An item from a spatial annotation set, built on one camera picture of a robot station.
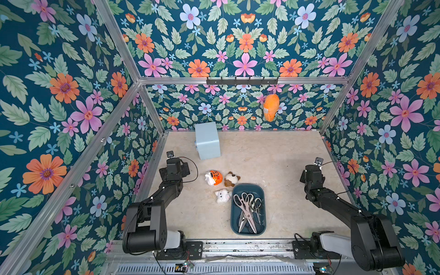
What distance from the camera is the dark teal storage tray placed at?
78cm

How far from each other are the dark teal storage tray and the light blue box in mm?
237

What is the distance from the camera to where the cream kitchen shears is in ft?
2.68

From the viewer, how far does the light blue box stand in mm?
951

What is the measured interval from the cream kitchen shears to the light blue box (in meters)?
0.29
